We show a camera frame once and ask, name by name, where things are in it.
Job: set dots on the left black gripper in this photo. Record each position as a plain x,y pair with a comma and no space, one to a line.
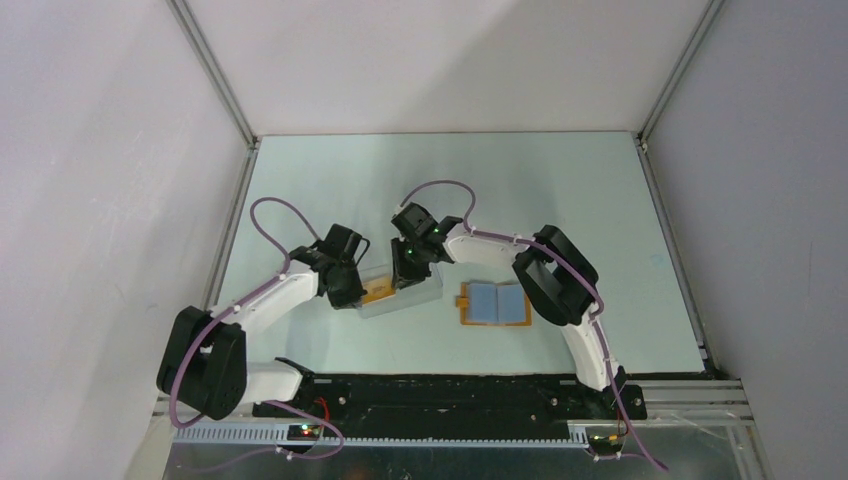
352,299

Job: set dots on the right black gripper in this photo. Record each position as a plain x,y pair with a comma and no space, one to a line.
404,274

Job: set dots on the gold credit card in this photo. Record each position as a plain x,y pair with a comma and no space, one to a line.
377,289

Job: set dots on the clear plastic card box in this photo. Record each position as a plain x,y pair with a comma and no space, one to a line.
427,291

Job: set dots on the orange card holder wallet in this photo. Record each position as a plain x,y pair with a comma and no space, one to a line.
488,304

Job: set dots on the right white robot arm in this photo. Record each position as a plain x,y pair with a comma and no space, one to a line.
558,280

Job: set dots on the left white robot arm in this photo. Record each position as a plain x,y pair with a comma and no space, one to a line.
206,364

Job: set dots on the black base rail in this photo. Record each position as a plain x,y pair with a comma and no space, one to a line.
539,406

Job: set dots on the grey slotted cable duct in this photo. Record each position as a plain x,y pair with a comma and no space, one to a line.
256,434

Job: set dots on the right aluminium frame post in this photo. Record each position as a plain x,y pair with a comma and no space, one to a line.
656,166

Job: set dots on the aluminium frame post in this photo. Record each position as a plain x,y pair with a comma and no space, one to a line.
196,38
656,166

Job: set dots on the left aluminium frame post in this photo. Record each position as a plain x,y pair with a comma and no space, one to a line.
196,38

